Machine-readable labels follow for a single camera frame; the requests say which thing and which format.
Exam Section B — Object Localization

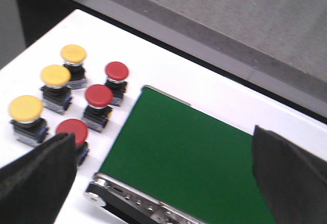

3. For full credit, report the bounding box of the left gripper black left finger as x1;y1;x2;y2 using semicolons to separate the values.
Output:
1;133;77;223

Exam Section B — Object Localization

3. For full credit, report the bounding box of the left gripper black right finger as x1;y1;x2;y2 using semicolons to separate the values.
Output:
251;126;326;223

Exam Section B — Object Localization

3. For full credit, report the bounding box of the yellow mushroom push button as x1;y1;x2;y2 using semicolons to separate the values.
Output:
60;44;87;89
40;64;72;115
9;95;49;147

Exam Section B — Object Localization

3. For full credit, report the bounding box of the red mushroom push button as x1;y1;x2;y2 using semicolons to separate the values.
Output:
55;119;89;168
105;61;129;107
81;84;113;133

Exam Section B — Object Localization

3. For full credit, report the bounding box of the green conveyor belt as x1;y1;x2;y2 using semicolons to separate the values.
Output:
99;86;274;223

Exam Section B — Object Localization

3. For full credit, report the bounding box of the grey speckled stone counter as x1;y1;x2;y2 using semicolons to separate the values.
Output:
78;0;326;116

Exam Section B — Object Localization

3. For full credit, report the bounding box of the aluminium conveyor frame rail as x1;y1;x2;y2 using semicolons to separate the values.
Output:
85;85;206;223

